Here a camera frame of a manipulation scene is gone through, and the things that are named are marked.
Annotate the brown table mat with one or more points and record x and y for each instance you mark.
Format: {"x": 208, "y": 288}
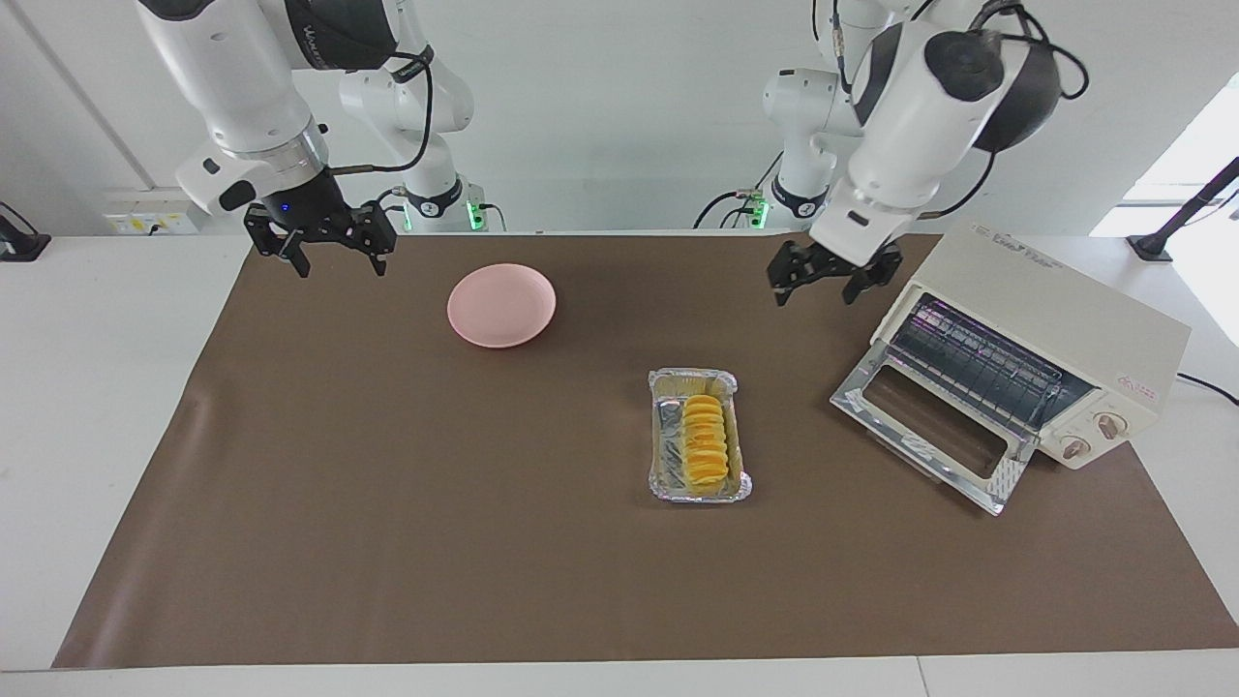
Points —
{"x": 484, "y": 542}

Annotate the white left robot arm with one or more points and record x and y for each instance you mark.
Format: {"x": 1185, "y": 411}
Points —
{"x": 920, "y": 116}

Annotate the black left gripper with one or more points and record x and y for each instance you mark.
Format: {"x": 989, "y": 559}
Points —
{"x": 832, "y": 263}

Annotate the cream toaster oven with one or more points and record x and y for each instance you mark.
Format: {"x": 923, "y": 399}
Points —
{"x": 1055, "y": 310}

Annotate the pink round plate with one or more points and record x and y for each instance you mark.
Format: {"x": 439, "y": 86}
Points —
{"x": 501, "y": 305}

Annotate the glass oven door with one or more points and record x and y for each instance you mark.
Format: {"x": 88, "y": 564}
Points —
{"x": 929, "y": 426}

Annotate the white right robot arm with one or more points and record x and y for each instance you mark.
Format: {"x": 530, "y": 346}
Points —
{"x": 232, "y": 77}

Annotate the round cream oven knob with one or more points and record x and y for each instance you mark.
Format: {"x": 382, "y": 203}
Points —
{"x": 1110, "y": 424}
{"x": 1074, "y": 447}

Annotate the short black desk mount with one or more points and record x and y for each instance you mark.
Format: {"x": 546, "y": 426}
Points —
{"x": 19, "y": 242}

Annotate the aluminium foil baking tray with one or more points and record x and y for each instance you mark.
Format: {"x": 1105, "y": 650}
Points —
{"x": 668, "y": 426}

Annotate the yellow ridged bread loaf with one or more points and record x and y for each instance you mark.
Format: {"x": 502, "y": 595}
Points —
{"x": 705, "y": 440}

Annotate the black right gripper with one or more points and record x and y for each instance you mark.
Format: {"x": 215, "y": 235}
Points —
{"x": 315, "y": 218}

